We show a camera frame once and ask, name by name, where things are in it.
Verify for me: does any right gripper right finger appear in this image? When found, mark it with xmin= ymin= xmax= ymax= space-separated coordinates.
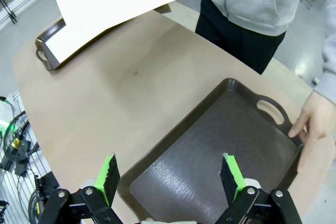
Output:
xmin=216 ymin=153 xmax=302 ymax=224

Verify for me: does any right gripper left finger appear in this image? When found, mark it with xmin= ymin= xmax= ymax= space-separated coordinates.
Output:
xmin=39 ymin=153 xmax=121 ymax=224

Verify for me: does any brown plastic serving tray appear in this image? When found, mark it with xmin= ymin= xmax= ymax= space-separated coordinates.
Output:
xmin=35 ymin=5 xmax=173 ymax=72
xmin=117 ymin=78 xmax=305 ymax=224

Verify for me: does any white A4 paper sheet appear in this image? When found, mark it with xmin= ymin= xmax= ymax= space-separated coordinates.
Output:
xmin=45 ymin=26 xmax=69 ymax=63
xmin=53 ymin=0 xmax=208 ymax=65

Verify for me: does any person's left forearm grey sleeve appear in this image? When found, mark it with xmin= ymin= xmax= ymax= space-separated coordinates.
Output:
xmin=312 ymin=0 xmax=336 ymax=102

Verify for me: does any person's left hand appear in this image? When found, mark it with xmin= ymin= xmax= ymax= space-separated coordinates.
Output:
xmin=288 ymin=91 xmax=336 ymax=174

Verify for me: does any person in grey hoodie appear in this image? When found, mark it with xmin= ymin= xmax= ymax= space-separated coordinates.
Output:
xmin=195 ymin=0 xmax=308 ymax=75

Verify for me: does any black coiled cable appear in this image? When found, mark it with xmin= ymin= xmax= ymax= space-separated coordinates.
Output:
xmin=0 ymin=111 xmax=61 ymax=221

